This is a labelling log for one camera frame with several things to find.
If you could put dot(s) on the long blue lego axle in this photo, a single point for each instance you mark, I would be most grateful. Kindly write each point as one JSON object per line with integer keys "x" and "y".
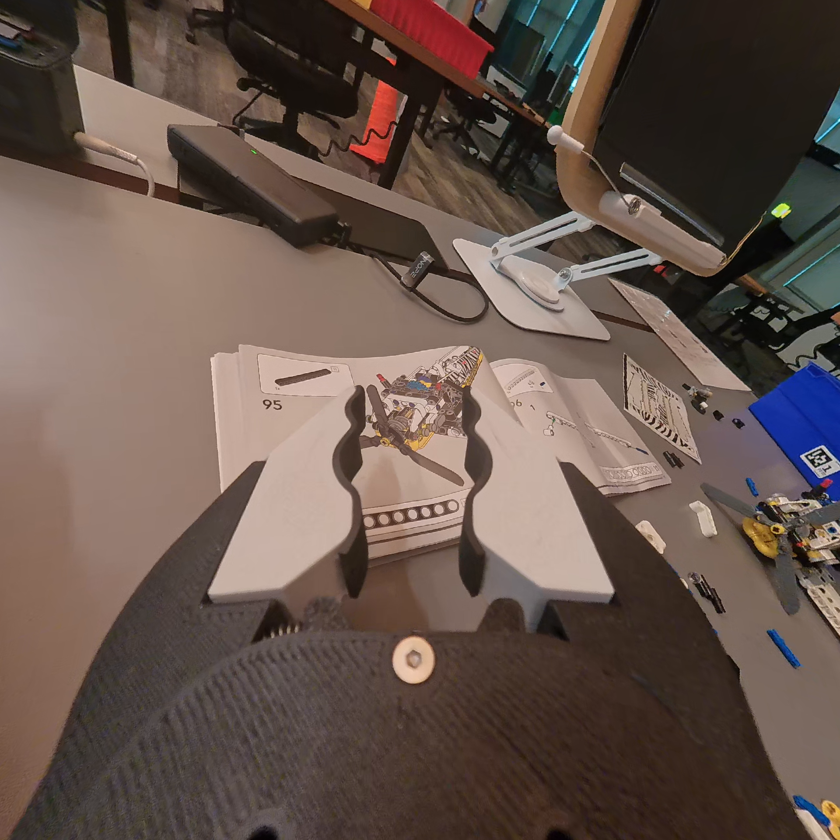
{"x": 783, "y": 648}

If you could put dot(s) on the small grey lego piece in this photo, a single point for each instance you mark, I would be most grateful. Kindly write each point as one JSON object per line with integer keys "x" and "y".
{"x": 699, "y": 392}

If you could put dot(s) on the pair of black lego pins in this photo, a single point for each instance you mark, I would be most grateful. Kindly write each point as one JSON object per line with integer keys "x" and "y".
{"x": 673, "y": 459}

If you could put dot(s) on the white lego connector piece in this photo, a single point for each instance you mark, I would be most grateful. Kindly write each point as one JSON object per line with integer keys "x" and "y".
{"x": 703, "y": 518}

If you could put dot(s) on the lego plane model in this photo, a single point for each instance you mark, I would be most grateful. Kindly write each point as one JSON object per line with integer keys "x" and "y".
{"x": 784, "y": 525}

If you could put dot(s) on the black power adapter brick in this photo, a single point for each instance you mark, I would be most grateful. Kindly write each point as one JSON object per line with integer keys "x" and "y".
{"x": 249, "y": 177}

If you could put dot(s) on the blue plastic bin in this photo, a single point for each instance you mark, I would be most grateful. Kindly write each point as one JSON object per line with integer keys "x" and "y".
{"x": 787, "y": 420}

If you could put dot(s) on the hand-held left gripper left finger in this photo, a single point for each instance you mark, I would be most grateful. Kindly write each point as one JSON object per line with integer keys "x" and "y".
{"x": 289, "y": 512}

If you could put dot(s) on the wooden desk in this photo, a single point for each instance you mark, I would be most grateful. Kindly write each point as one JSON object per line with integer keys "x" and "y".
{"x": 420, "y": 59}

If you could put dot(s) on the white tablet stand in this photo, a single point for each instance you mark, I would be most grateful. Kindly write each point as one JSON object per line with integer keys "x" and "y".
{"x": 544, "y": 308}

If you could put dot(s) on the black office chair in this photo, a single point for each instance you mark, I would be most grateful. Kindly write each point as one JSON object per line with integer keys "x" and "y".
{"x": 289, "y": 72}
{"x": 466, "y": 118}

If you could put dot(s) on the white red lego piece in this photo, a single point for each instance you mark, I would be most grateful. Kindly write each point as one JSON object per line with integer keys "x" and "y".
{"x": 651, "y": 537}

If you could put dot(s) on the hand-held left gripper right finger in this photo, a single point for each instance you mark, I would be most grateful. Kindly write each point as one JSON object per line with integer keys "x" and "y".
{"x": 538, "y": 525}

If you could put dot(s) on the tablet in pale case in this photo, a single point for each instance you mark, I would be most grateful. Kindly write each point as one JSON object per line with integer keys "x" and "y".
{"x": 709, "y": 85}

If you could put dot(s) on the red fabric box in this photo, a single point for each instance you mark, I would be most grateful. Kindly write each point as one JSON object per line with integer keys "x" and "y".
{"x": 433, "y": 33}

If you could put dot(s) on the black lego pin assembly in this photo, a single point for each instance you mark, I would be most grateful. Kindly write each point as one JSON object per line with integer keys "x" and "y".
{"x": 709, "y": 594}

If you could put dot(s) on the black white sticker sheet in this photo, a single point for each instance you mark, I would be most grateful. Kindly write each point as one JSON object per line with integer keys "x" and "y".
{"x": 659, "y": 407}

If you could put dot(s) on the white printed paper sheet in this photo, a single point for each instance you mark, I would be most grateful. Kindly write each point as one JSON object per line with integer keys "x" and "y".
{"x": 682, "y": 331}

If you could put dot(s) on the open lego instruction booklet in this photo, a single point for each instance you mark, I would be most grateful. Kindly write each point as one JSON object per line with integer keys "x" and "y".
{"x": 577, "y": 426}

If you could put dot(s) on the black power station with display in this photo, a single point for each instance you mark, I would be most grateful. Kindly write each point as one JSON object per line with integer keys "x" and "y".
{"x": 33, "y": 98}

